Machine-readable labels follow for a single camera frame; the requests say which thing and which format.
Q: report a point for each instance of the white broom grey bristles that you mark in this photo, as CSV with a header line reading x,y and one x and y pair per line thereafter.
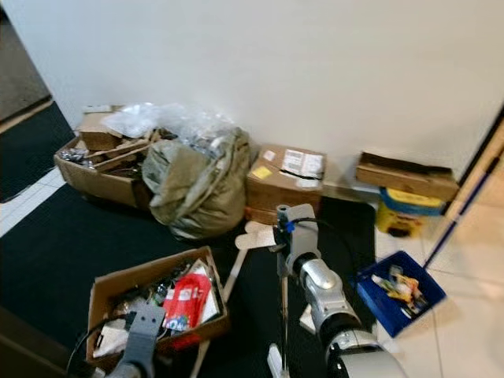
x,y
283,307

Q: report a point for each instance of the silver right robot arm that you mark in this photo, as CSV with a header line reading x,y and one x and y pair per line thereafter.
x,y
323,291

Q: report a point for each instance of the black floor mat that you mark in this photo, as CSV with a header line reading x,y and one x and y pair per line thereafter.
x,y
31,150
63,252

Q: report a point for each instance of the white foam cutout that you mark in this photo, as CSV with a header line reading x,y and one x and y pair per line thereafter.
x,y
256,236

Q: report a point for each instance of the flat brown cardboard box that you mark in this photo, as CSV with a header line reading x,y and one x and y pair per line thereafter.
x,y
258,216

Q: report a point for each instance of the sealed cardboard box with labels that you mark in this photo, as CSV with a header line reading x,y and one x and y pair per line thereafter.
x,y
276,193

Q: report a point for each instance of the beige paper tape strip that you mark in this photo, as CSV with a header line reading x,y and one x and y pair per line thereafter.
x,y
232,276

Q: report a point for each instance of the small white box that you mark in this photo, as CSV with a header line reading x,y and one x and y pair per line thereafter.
x,y
305,319

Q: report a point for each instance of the olive green sack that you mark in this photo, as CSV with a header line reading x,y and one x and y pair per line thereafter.
x,y
197,197

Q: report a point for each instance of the red plastic package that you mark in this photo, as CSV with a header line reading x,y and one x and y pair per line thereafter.
x,y
189,298

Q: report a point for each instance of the open cardboard box red print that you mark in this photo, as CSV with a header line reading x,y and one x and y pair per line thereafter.
x,y
205,331

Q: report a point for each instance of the yellow bucket blue lid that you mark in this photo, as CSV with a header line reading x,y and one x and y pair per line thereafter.
x,y
402,216

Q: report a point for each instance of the red yellow snack packet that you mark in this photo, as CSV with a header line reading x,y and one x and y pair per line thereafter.
x,y
402,290

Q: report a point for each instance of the torn long cardboard box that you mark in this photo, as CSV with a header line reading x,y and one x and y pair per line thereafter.
x,y
405,183

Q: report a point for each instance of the clear plastic bag heap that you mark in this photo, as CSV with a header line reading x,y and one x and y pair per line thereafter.
x,y
142,120

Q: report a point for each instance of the large open cardboard box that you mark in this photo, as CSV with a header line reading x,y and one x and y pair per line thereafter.
x,y
90,177

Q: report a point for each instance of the small brown cardboard box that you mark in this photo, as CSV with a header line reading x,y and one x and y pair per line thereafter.
x,y
96,134

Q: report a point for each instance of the dark grey refrigerator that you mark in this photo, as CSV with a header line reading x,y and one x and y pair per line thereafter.
x,y
24,354

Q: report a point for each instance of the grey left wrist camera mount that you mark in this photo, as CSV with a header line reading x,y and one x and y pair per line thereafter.
x,y
143,335

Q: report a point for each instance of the black door frame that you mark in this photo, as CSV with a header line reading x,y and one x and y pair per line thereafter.
x,y
484,146

